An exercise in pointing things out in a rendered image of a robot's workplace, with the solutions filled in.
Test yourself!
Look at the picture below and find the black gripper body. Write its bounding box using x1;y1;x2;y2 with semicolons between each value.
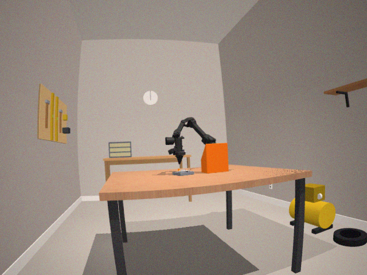
173;144;185;156

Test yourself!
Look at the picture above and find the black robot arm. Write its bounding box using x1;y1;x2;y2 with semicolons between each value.
165;117;216;155

